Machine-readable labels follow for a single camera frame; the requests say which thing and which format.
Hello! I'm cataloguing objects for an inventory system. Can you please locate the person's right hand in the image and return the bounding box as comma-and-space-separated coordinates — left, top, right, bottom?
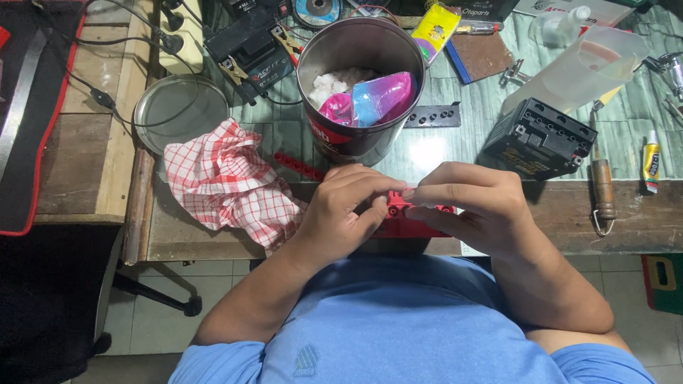
401, 161, 527, 262

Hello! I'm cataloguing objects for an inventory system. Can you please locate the person's left hand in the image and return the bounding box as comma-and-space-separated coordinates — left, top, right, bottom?
292, 164, 407, 267

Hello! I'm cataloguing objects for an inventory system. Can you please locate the red cap strip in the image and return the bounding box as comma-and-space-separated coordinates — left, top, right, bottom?
272, 151, 327, 182

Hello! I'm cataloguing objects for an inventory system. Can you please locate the black battery with open holes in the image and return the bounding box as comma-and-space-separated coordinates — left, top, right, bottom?
482, 97, 599, 181

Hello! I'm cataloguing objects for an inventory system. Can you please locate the round metal tin can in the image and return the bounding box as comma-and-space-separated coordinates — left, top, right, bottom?
296, 17, 427, 166

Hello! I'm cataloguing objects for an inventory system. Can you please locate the black cap strip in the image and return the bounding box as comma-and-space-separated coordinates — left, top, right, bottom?
403, 102, 462, 129

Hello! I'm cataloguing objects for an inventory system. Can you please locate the red white checked cloth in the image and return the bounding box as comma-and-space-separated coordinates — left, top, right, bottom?
163, 118, 309, 252

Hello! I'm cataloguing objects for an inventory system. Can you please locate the blue t-shirt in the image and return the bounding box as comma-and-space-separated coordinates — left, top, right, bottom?
168, 255, 658, 384

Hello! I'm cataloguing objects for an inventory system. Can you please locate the white cotton wad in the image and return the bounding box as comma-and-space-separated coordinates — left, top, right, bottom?
308, 67, 381, 111

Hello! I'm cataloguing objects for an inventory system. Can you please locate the pink blue plastic bag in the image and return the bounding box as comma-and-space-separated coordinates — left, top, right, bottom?
318, 71, 418, 128

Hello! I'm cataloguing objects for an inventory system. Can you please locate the small metal clip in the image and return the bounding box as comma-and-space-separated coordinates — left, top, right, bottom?
499, 59, 533, 87

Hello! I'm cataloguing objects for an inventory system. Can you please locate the brown board with blue edge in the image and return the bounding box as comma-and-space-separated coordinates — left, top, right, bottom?
444, 31, 515, 85

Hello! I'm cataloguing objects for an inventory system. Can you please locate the clear plastic measuring jug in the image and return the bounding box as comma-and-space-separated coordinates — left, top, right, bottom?
501, 25, 652, 116

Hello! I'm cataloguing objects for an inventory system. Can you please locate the yellow alligator clamp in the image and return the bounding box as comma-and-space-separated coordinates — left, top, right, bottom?
218, 55, 250, 87
270, 25, 306, 68

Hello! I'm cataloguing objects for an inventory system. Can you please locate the yellow glue tube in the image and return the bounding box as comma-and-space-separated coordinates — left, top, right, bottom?
641, 129, 662, 194

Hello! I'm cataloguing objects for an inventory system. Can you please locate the yellow cartoon packet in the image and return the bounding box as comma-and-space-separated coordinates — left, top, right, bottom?
410, 4, 462, 68

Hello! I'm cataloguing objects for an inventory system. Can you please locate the round metal tin lid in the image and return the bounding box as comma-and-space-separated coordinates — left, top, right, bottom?
133, 74, 231, 156

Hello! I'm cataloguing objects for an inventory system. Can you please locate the black battery with clamps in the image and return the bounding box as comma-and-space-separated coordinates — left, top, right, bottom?
204, 10, 301, 106

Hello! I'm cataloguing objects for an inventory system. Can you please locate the clear plastic bottle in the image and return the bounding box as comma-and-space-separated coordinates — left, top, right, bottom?
528, 5, 592, 50

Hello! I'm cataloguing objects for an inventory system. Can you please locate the black cardboard box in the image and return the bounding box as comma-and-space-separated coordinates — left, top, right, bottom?
442, 0, 521, 23

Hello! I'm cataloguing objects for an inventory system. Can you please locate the green red box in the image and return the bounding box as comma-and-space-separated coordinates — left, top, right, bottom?
641, 254, 683, 316

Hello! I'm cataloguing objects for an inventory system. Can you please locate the grey grinding disc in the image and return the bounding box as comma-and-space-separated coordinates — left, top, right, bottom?
292, 0, 343, 29

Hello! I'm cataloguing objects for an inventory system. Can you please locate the white printed box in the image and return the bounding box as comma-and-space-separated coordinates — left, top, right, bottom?
514, 0, 637, 28

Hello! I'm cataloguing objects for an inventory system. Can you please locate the white power strip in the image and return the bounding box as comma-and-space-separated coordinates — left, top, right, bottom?
158, 0, 205, 75

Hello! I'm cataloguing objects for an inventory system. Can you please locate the chrome metal tool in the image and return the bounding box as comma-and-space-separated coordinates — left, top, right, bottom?
642, 52, 683, 102

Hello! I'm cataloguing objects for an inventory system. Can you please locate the black chair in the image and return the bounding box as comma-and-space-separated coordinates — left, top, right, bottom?
0, 224, 203, 384

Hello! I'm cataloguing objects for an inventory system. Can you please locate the black mat with red border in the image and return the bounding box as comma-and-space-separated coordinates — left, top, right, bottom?
0, 0, 87, 237

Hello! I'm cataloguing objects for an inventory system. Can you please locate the metal ruler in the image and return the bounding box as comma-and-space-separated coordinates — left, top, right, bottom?
0, 27, 50, 183

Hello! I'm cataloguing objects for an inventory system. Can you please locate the wooden handled soldering iron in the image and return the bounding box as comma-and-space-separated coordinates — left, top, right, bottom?
588, 100, 618, 239

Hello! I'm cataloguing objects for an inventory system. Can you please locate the yellow handled tool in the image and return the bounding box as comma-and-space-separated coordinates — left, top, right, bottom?
591, 85, 624, 113

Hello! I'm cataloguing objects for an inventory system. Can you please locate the clear handled screwdriver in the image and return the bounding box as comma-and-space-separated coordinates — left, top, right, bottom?
456, 20, 505, 36

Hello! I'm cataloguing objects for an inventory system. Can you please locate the black cable with inline switch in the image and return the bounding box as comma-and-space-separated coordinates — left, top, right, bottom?
32, 0, 201, 129

